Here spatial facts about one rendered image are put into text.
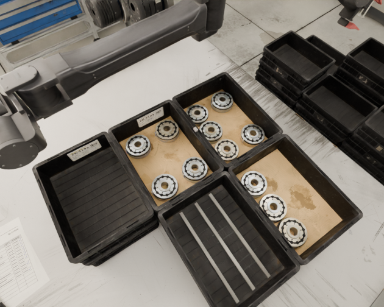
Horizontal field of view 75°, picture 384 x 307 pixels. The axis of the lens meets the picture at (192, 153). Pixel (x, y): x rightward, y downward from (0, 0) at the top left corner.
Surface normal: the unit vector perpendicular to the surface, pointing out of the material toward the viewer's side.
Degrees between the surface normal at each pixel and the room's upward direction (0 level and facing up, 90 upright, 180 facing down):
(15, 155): 90
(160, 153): 0
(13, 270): 0
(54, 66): 3
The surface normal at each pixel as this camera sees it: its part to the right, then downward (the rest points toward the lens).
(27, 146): 0.63, 0.69
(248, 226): 0.02, -0.46
